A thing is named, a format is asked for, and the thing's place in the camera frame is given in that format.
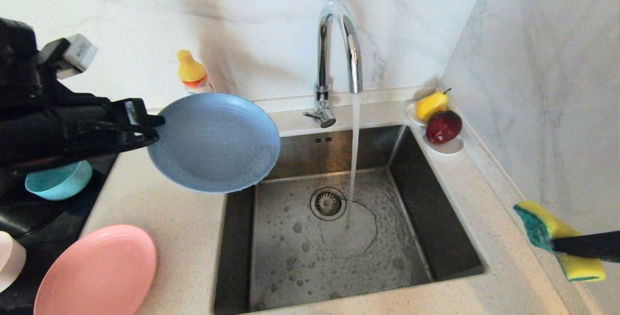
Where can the dark red apple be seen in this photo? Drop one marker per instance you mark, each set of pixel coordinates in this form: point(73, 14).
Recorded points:
point(442, 127)

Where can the yellow pear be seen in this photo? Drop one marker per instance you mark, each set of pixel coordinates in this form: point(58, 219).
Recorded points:
point(429, 105)

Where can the white fruit dish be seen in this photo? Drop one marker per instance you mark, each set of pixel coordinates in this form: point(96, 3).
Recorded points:
point(449, 149)

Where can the large salmon pink plate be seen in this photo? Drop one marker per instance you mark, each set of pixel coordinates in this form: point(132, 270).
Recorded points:
point(97, 271)

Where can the metal sink drain strainer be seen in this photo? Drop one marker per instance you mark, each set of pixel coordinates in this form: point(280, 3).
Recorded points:
point(328, 204)

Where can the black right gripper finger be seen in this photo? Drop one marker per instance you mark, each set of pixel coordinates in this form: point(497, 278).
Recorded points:
point(588, 246)

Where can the stainless steel sink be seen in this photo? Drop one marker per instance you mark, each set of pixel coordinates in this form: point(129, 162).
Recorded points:
point(300, 266)

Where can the blue plate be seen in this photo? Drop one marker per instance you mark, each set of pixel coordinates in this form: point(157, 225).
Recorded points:
point(218, 143)

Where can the orange dish soap bottle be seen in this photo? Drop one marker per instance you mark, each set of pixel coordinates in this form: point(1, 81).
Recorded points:
point(191, 70)

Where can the teal bowl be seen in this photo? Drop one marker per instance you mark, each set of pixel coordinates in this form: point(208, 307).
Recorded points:
point(58, 184)

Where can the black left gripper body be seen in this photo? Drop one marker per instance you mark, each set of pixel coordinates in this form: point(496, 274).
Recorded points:
point(63, 131)

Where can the small light pink plate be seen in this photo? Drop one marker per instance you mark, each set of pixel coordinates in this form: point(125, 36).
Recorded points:
point(10, 259)

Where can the black induction cooktop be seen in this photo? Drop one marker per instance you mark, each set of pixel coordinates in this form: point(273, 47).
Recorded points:
point(53, 228)

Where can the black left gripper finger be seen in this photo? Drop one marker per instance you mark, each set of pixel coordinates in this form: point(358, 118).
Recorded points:
point(135, 140)
point(152, 121)

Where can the yellow sponge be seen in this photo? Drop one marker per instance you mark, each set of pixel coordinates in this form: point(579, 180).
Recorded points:
point(537, 223)

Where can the chrome gooseneck faucet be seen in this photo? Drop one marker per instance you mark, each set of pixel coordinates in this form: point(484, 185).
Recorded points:
point(322, 63)

